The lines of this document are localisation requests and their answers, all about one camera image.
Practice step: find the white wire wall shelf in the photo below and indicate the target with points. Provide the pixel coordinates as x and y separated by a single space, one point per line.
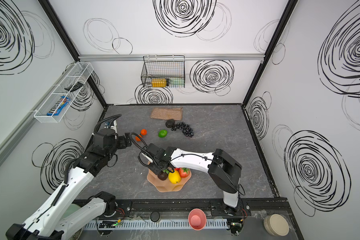
77 72

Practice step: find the black remote control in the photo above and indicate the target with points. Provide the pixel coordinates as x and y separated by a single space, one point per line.
74 87

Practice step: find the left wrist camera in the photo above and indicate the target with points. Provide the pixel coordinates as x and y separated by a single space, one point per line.
111 125

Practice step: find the pink cup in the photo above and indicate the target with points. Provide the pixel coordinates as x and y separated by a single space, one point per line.
197 219

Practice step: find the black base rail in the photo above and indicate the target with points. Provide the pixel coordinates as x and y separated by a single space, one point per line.
215 207

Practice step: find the green item in basket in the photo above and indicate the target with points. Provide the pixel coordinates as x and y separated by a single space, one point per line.
175 82

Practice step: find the green floral plate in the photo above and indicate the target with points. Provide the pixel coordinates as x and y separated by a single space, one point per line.
70 210

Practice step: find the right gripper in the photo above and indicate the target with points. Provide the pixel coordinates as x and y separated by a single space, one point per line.
157 165

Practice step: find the large yellow lemon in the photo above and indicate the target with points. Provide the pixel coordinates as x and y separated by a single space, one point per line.
174 177

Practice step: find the pink wavy fruit bowl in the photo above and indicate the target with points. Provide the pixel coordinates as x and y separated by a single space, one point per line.
166 186

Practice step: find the dark fake avocado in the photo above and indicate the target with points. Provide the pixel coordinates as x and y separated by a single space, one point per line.
170 123

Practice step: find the white slotted cable duct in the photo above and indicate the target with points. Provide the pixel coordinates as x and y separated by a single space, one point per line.
181 224

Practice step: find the beige stacked bowls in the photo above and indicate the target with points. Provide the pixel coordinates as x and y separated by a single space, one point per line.
276 225

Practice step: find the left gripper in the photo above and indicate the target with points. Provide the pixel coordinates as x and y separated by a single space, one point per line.
127 139

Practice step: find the dark mangosteen green top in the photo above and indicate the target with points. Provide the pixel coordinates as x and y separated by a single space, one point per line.
163 175

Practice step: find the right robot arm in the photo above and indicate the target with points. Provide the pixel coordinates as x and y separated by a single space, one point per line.
224 170

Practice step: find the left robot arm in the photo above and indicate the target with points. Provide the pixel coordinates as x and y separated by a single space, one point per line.
48 222

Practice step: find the brown woven mat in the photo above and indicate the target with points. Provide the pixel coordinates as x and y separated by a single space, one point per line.
167 114

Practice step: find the green fake lime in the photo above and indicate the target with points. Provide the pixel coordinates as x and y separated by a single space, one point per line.
162 133

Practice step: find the black wire wall basket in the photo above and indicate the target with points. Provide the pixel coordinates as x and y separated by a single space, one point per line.
162 66

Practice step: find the black grape bunch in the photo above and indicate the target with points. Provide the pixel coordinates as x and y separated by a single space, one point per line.
183 128

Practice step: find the blue candy packet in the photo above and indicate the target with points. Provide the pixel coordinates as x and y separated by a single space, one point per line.
59 106

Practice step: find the red green apple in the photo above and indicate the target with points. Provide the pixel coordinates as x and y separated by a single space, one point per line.
184 172

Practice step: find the yellow sponge in basket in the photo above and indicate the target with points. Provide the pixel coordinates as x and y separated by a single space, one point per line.
159 82

